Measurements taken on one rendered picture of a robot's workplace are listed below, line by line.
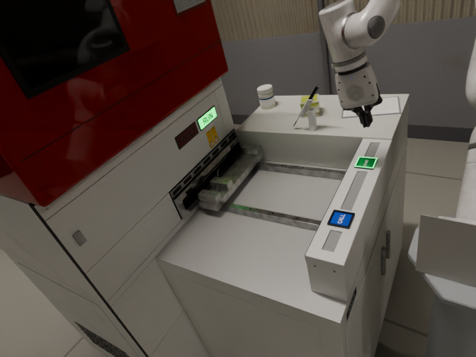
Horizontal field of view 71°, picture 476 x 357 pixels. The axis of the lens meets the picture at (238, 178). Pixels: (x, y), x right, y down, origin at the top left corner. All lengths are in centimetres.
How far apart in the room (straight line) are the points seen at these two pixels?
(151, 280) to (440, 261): 85
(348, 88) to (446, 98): 200
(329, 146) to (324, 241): 52
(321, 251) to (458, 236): 29
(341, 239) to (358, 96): 38
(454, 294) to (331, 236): 31
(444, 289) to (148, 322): 90
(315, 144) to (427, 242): 58
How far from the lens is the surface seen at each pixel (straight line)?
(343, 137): 125
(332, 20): 90
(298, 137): 131
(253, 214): 116
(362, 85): 95
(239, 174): 130
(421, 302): 194
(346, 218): 91
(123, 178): 103
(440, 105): 295
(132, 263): 112
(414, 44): 281
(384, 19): 88
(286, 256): 103
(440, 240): 89
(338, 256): 82
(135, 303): 119
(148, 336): 130
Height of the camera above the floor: 158
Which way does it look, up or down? 33 degrees down
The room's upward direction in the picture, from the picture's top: 17 degrees counter-clockwise
